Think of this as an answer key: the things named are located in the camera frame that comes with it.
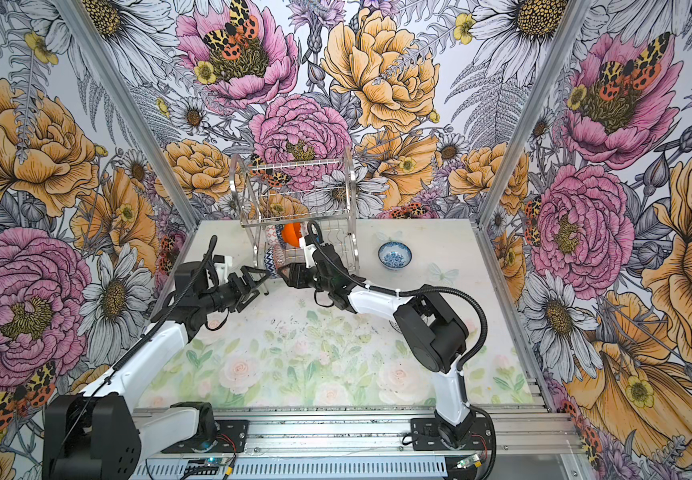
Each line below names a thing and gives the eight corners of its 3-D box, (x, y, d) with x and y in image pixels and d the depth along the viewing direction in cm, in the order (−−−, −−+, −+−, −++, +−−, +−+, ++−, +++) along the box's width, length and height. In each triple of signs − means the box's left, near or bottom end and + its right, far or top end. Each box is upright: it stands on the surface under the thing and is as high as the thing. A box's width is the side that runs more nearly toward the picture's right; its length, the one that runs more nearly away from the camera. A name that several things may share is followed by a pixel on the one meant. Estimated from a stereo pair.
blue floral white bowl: (379, 269, 109) (380, 262, 106) (377, 248, 115) (378, 241, 112) (412, 269, 109) (413, 262, 106) (408, 248, 115) (410, 241, 112)
